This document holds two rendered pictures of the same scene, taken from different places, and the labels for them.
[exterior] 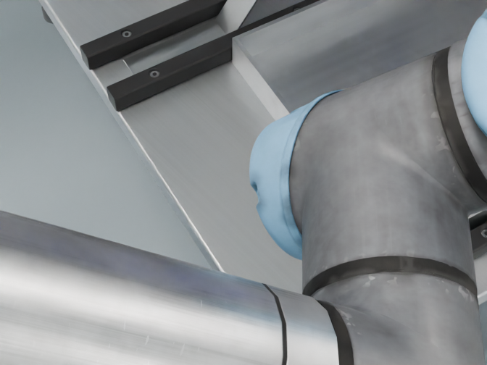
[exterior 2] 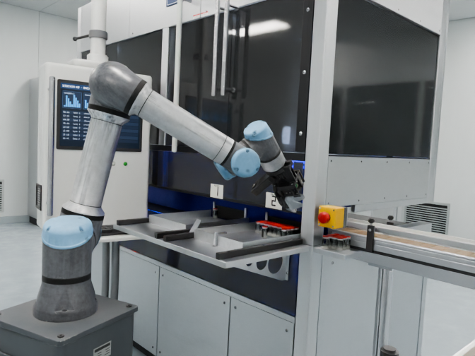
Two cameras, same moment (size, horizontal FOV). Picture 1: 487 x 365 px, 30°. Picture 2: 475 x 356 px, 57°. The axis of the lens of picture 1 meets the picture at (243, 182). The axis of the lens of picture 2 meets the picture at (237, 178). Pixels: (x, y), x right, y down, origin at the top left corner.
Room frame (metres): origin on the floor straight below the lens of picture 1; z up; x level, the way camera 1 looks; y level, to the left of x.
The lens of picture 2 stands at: (-1.02, 0.18, 1.23)
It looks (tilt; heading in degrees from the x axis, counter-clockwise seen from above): 4 degrees down; 349
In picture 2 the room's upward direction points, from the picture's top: 3 degrees clockwise
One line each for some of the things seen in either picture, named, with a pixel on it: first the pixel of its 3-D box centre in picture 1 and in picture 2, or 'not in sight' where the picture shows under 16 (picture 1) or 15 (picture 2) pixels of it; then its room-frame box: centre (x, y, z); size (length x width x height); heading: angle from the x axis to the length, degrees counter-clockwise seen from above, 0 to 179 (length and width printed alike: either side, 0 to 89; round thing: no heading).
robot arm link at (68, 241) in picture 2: not in sight; (68, 244); (0.13, 0.37, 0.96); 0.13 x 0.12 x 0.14; 179
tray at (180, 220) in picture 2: not in sight; (199, 220); (0.84, -0.04, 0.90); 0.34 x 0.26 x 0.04; 122
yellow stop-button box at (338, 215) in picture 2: not in sight; (332, 216); (0.40, -0.45, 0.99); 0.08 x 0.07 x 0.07; 122
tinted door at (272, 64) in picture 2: not in sight; (267, 75); (0.67, -0.26, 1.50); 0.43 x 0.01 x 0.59; 32
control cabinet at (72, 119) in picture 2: not in sight; (95, 145); (1.21, 0.44, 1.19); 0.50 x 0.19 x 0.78; 113
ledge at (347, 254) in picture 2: not in sight; (340, 251); (0.41, -0.49, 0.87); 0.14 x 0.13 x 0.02; 122
